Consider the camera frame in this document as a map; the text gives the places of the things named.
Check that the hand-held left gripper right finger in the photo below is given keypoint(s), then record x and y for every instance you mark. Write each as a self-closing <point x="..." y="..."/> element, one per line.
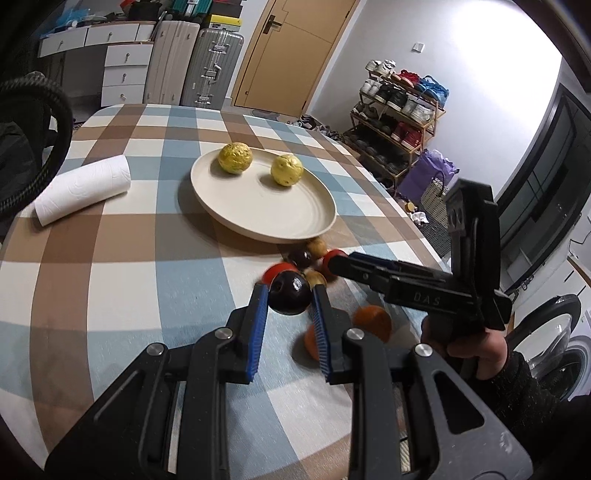
<point x="321" y="332"/>

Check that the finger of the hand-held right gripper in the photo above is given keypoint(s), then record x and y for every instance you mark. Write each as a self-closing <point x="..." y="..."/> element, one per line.
<point x="364" y="279"/>
<point x="392" y="267"/>

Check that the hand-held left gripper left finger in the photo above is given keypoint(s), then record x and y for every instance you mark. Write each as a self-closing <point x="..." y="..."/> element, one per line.
<point x="259" y="332"/>

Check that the orange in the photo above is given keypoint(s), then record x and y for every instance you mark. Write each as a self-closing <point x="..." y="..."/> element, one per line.
<point x="311" y="344"/>
<point x="371" y="323"/>

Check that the red tomato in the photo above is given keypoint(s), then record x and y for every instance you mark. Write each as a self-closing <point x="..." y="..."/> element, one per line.
<point x="277" y="270"/>
<point x="326" y="265"/>

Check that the dark purple plum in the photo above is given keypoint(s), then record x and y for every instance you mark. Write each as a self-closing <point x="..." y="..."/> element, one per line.
<point x="288" y="295"/>
<point x="299" y="259"/>

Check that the brown longan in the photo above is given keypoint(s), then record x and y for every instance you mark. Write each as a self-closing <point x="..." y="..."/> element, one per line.
<point x="317" y="247"/>
<point x="316" y="278"/>

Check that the cream round plate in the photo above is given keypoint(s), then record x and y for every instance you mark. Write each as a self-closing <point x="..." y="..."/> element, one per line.
<point x="258" y="203"/>

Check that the person's right forearm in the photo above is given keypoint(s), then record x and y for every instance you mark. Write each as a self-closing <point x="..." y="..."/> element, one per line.
<point x="531" y="415"/>

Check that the person's right hand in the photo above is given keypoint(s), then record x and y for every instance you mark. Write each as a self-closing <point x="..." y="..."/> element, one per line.
<point x="487" y="350"/>

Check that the dark floor mat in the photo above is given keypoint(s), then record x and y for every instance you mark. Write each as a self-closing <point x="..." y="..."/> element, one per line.
<point x="438" y="237"/>

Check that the woven basket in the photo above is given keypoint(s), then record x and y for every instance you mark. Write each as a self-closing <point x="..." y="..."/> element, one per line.
<point x="434" y="198"/>

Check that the purple bag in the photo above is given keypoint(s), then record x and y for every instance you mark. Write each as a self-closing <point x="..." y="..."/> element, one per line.
<point x="429" y="173"/>

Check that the wooden shoe rack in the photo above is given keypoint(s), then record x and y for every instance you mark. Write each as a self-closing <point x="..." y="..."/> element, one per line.
<point x="433" y="134"/>

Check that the checked tablecloth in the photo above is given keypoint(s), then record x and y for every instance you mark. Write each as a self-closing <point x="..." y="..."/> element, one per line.
<point x="138" y="277"/>

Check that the yellow wrinkled fruit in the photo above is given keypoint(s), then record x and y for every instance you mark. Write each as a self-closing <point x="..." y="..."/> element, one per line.
<point x="286" y="170"/>
<point x="235" y="158"/>

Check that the white washing machine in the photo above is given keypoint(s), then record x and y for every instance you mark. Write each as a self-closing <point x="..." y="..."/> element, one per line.
<point x="577" y="364"/>

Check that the rows of shoes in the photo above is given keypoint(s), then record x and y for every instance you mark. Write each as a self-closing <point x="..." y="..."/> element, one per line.
<point x="411" y="108"/>

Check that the loose shoes pile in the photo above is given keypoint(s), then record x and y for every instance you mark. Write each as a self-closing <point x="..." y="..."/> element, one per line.
<point x="318" y="124"/>

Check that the white paper towel roll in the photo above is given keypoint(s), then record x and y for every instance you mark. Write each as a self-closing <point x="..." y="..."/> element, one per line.
<point x="83" y="189"/>

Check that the wooden door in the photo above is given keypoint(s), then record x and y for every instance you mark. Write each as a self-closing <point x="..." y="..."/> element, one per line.
<point x="286" y="60"/>

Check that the grey suitcase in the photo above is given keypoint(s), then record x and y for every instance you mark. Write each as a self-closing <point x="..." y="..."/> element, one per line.
<point x="210" y="69"/>

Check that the beige suitcase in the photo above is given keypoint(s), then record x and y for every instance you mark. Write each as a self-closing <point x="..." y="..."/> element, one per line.
<point x="168" y="64"/>

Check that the yellow black box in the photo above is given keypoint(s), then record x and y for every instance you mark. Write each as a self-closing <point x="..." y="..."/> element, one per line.
<point x="226" y="21"/>

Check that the black bag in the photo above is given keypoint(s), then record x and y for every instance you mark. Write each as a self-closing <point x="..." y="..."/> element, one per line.
<point x="14" y="157"/>

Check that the white drawer desk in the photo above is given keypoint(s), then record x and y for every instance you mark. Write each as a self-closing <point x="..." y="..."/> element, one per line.
<point x="124" y="55"/>

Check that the teal case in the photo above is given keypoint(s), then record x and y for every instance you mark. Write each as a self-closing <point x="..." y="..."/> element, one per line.
<point x="189" y="7"/>

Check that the blue plastic bag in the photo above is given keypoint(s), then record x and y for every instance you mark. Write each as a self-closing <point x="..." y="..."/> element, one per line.
<point x="69" y="14"/>

